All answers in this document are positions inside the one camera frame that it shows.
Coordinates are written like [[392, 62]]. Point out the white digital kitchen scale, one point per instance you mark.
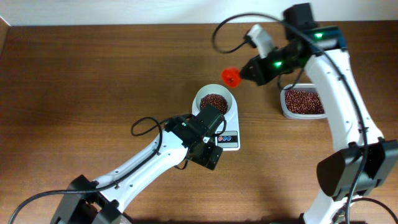
[[229, 139]]

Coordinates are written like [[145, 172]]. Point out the orange plastic measuring scoop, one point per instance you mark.
[[231, 77]]

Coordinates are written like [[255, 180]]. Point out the clear plastic food container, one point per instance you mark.
[[300, 87]]

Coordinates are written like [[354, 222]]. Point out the white round bowl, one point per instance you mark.
[[219, 90]]

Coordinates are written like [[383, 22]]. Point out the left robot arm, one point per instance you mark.
[[105, 199]]

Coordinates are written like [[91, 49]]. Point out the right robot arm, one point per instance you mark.
[[362, 158]]

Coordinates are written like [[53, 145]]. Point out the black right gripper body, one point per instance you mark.
[[254, 70]]

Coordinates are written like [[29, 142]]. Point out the red adzuki beans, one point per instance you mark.
[[298, 102]]

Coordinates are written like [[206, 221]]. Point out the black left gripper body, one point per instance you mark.
[[208, 156]]

